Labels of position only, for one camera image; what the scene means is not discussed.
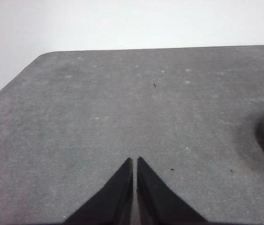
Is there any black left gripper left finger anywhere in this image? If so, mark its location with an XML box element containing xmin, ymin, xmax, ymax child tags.
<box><xmin>62</xmin><ymin>157</ymin><xmax>134</xmax><ymax>225</ymax></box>

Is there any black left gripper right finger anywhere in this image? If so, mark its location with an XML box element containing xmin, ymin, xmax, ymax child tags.
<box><xmin>136</xmin><ymin>156</ymin><xmax>213</xmax><ymax>225</ymax></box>

